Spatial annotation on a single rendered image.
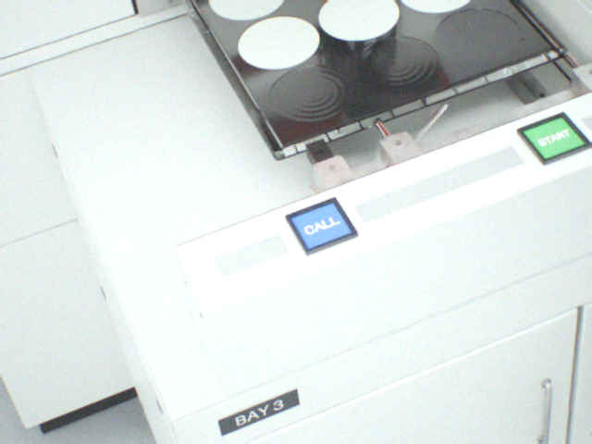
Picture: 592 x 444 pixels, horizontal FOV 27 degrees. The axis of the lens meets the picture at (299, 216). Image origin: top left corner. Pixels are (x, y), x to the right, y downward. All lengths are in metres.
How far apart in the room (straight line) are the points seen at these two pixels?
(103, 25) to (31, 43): 0.10
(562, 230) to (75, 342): 1.02
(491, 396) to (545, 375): 0.07
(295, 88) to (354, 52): 0.09
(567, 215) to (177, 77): 0.58
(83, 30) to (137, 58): 0.08
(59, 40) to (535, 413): 0.79
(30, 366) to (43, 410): 0.12
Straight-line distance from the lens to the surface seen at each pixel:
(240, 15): 1.60
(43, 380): 2.17
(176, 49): 1.69
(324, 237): 1.22
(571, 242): 1.36
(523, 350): 1.46
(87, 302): 2.05
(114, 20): 1.72
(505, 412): 1.55
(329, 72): 1.49
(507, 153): 1.30
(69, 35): 1.71
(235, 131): 1.55
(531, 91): 1.53
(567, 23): 1.55
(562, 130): 1.31
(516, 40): 1.52
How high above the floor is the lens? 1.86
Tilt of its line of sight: 47 degrees down
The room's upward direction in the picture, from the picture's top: 8 degrees counter-clockwise
